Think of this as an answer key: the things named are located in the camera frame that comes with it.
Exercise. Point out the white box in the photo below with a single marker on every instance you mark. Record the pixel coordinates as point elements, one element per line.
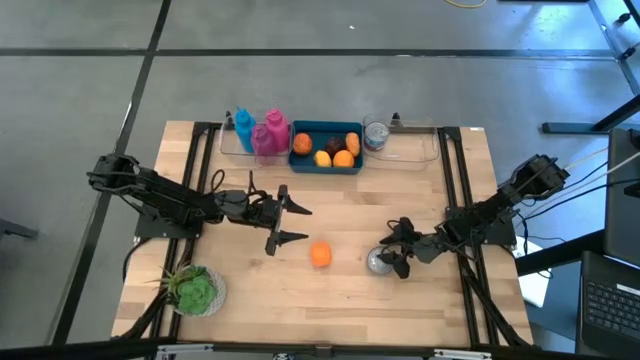
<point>532,287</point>

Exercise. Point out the orange blocky food toy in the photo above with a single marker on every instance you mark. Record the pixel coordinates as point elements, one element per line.
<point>320,254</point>

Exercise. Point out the round orange fruit toy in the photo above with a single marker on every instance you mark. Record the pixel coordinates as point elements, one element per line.
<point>344,159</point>

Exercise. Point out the clear plastic bin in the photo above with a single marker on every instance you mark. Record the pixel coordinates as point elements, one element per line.
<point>415,145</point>
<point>227,147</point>

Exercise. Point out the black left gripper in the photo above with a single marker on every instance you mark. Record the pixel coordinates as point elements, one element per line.
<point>250,210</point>

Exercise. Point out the dark maroon food toy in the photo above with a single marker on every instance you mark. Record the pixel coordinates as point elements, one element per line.
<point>335,146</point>

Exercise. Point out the black monitor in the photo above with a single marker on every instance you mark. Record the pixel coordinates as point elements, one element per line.
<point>622,200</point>

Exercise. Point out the pink squeeze bottle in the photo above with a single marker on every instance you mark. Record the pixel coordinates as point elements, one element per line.
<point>278,130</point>

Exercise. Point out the red-orange tomato toy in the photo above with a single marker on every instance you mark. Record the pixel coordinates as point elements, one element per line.
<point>302,144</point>

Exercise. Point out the teal plastic bin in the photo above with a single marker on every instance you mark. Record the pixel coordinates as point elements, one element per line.
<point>305,165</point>

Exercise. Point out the black desk leg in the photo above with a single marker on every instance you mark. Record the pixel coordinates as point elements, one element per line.
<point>560,255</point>

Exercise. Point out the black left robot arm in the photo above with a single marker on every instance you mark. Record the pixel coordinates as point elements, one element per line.
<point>160,195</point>

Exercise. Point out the black frame beam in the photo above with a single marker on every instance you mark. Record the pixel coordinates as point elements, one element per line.
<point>75,350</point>

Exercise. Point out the grey metal rack frame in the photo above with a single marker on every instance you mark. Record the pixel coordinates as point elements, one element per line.
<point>616,50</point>

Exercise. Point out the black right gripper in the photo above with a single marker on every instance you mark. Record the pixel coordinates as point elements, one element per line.
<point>420,247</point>

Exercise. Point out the yellow food toy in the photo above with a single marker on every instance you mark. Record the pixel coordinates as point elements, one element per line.
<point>322,159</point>

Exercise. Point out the dark table crossbar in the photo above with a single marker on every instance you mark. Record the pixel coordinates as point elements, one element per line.
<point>415,129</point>

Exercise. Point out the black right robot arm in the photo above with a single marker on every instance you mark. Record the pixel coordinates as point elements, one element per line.
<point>500,205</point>

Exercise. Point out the purple squeeze bottle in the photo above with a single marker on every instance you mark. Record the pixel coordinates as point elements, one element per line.
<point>263,142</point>

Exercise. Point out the small black clamp knob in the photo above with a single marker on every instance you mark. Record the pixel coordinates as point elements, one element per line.
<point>229,117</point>
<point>396,119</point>

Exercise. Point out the black laptop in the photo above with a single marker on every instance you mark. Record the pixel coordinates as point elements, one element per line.
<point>610,305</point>

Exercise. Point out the silver-lid tin can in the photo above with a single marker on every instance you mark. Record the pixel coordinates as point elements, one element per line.
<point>374,265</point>
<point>377,131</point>

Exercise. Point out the grey chair base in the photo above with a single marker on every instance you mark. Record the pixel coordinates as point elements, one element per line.
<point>15,229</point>

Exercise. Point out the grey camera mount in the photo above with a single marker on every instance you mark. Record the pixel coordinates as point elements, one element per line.
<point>324,351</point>

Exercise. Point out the blue squeeze bottle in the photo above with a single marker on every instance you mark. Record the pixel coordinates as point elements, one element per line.
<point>245,130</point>

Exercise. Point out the black desk foot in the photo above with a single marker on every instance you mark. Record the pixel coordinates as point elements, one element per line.
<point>570,128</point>

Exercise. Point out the potted green succulent plant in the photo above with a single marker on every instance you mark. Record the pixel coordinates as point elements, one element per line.
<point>195,295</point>

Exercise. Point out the silver metal bracket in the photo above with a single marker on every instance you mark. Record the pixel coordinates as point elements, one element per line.
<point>462,354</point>
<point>185,350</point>

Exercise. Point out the oblong orange-brown food toy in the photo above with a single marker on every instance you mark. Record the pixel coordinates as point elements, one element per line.
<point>353,144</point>

